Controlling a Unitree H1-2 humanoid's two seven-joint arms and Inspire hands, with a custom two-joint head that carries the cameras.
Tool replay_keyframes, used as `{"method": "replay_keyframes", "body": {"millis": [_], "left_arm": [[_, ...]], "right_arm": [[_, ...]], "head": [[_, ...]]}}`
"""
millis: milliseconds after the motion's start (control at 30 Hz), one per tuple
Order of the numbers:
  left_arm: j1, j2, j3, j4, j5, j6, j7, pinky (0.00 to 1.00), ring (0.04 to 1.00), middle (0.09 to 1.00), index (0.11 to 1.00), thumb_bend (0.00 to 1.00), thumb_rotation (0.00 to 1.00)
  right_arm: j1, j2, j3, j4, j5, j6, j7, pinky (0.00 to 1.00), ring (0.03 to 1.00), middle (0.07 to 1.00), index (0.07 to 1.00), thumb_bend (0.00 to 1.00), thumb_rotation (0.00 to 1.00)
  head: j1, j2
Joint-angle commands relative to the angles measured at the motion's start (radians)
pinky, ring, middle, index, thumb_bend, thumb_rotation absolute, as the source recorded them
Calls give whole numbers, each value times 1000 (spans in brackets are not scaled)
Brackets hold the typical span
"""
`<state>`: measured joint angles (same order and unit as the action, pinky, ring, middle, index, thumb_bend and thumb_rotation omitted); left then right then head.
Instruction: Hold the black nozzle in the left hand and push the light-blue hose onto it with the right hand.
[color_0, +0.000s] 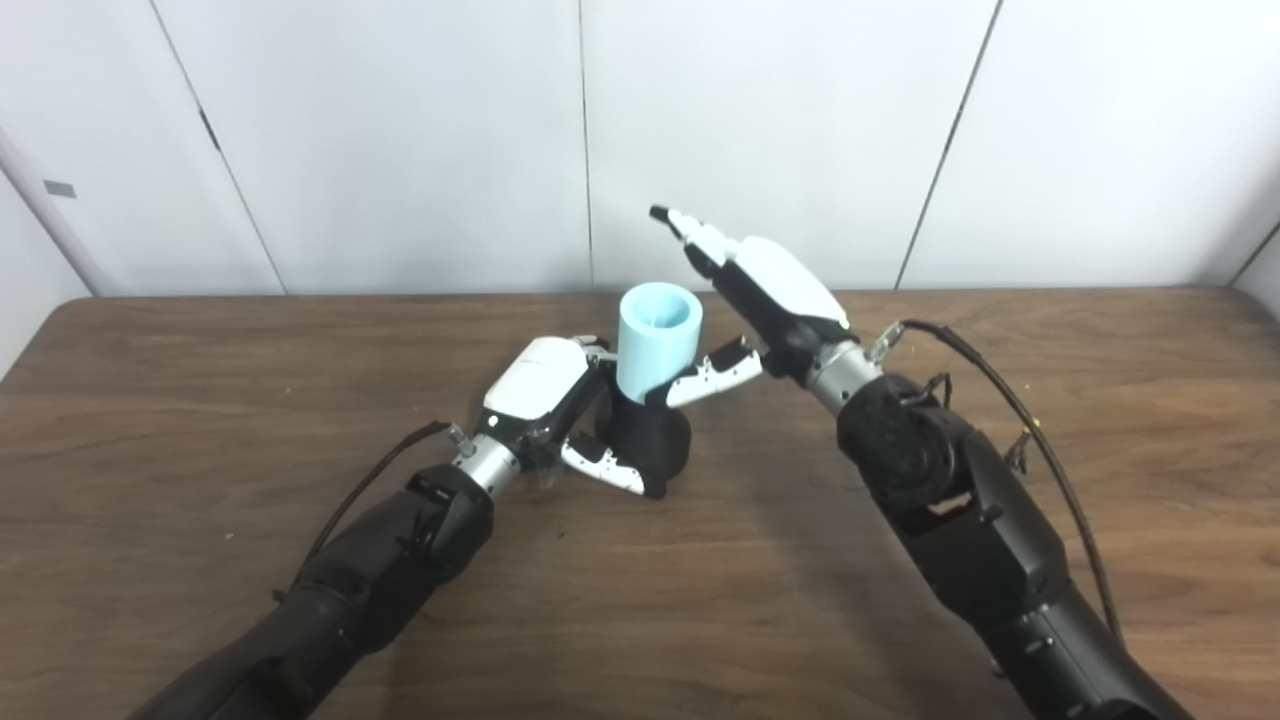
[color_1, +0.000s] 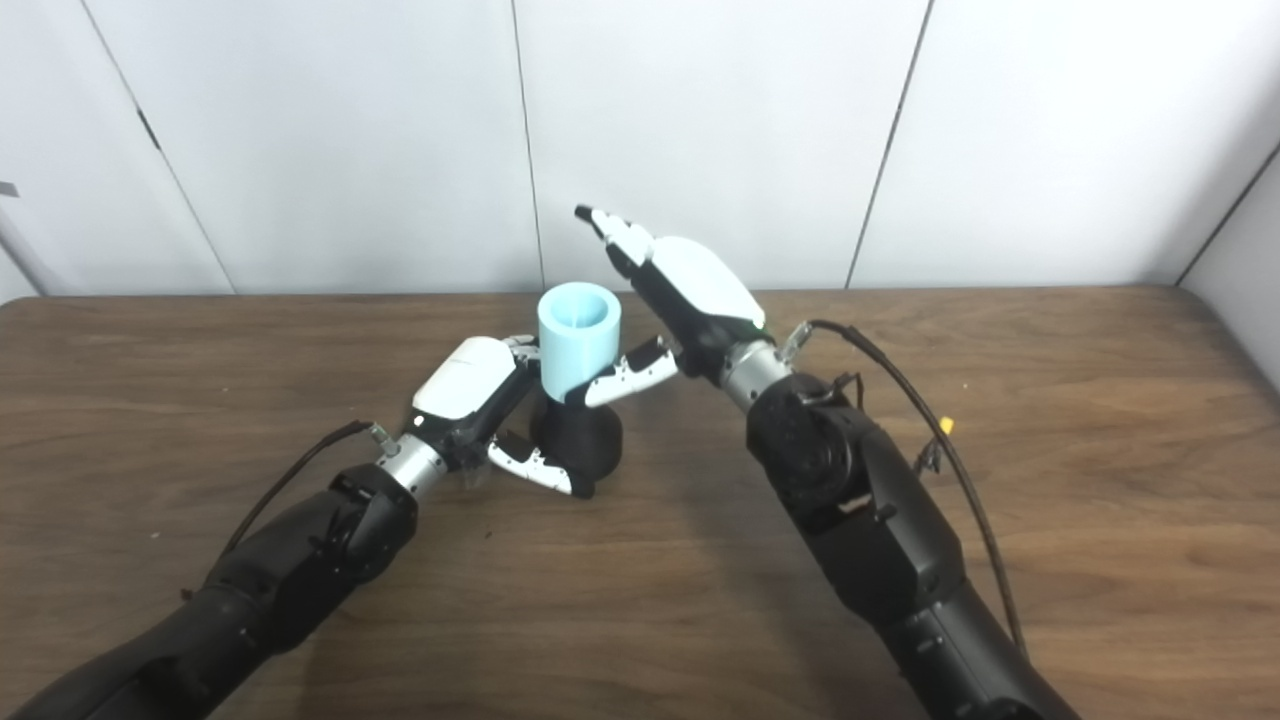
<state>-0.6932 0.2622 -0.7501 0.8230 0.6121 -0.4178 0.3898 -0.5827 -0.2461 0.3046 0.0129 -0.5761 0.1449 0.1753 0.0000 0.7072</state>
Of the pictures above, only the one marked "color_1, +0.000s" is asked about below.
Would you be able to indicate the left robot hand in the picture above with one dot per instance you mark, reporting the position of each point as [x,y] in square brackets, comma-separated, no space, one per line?
[465,380]

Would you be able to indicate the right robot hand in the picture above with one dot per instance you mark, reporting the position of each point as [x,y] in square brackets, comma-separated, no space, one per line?
[705,290]

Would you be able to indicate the black nozzle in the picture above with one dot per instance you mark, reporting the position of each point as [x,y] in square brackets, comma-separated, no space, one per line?
[585,440]

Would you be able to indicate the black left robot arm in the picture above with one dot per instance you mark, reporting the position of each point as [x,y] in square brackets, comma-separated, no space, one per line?
[280,580]

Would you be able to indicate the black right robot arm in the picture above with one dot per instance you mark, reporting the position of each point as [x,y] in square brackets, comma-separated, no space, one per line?
[870,520]

